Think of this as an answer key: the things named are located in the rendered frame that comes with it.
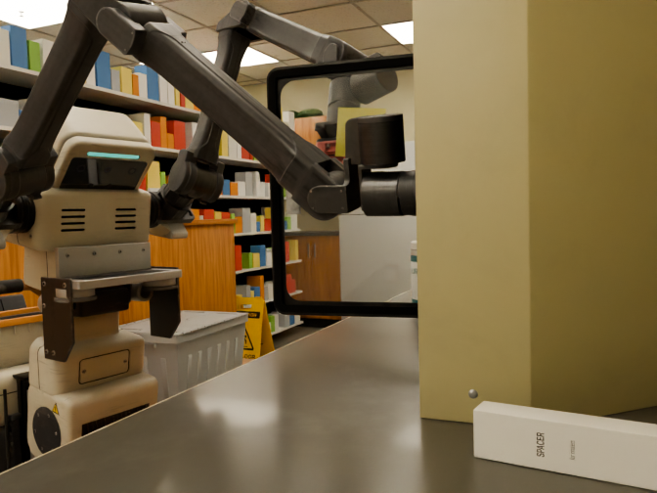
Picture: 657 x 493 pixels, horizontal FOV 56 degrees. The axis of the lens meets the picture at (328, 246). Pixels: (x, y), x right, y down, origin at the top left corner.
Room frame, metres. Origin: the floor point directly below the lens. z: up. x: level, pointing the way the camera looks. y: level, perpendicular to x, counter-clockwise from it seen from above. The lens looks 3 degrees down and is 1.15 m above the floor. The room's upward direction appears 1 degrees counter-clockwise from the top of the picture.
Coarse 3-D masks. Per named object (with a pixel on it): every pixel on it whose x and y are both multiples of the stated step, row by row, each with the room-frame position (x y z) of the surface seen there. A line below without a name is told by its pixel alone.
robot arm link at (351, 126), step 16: (352, 128) 0.76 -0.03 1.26; (368, 128) 0.74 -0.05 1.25; (384, 128) 0.74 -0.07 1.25; (400, 128) 0.75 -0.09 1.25; (352, 144) 0.77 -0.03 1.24; (368, 144) 0.75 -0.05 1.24; (384, 144) 0.74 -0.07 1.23; (400, 144) 0.75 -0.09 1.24; (352, 160) 0.77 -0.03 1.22; (368, 160) 0.75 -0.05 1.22; (384, 160) 0.75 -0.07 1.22; (400, 160) 0.75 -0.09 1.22; (352, 176) 0.78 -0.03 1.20; (320, 192) 0.78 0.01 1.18; (336, 192) 0.77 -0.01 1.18; (352, 192) 0.78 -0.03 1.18; (320, 208) 0.78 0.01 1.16; (336, 208) 0.77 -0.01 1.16; (352, 208) 0.78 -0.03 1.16
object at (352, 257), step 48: (288, 96) 0.99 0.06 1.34; (336, 96) 0.97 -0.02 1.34; (384, 96) 0.95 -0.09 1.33; (336, 144) 0.97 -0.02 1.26; (288, 240) 0.99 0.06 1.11; (336, 240) 0.97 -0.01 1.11; (384, 240) 0.95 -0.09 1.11; (288, 288) 1.00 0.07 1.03; (336, 288) 0.97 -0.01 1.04; (384, 288) 0.95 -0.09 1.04
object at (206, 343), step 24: (192, 312) 3.22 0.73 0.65; (216, 312) 3.20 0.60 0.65; (144, 336) 2.68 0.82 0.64; (192, 336) 2.70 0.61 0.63; (216, 336) 2.90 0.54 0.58; (240, 336) 3.10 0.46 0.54; (144, 360) 2.70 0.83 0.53; (168, 360) 2.65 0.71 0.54; (192, 360) 2.73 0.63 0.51; (216, 360) 2.91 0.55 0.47; (240, 360) 3.12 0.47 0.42; (168, 384) 2.67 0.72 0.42; (192, 384) 2.74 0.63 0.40
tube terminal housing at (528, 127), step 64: (448, 0) 0.61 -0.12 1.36; (512, 0) 0.59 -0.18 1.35; (576, 0) 0.60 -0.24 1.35; (640, 0) 0.63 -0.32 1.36; (448, 64) 0.61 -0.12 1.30; (512, 64) 0.59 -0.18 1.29; (576, 64) 0.60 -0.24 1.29; (640, 64) 0.63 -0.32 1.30; (448, 128) 0.61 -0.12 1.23; (512, 128) 0.59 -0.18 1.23; (576, 128) 0.60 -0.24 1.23; (640, 128) 0.63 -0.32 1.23; (448, 192) 0.61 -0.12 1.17; (512, 192) 0.59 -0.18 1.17; (576, 192) 0.60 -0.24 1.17; (640, 192) 0.63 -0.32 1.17; (448, 256) 0.61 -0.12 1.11; (512, 256) 0.59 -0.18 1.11; (576, 256) 0.60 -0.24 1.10; (640, 256) 0.63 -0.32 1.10; (448, 320) 0.61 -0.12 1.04; (512, 320) 0.59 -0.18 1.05; (576, 320) 0.60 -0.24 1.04; (640, 320) 0.63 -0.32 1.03; (448, 384) 0.61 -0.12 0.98; (512, 384) 0.59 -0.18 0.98; (576, 384) 0.60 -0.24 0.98; (640, 384) 0.63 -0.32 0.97
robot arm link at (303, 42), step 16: (240, 16) 1.35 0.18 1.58; (256, 16) 1.34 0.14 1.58; (272, 16) 1.31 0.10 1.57; (256, 32) 1.34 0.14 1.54; (272, 32) 1.29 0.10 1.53; (288, 32) 1.24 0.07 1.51; (304, 32) 1.20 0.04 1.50; (288, 48) 1.23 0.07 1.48; (304, 48) 1.18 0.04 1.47; (320, 48) 1.13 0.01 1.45; (352, 48) 1.10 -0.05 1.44
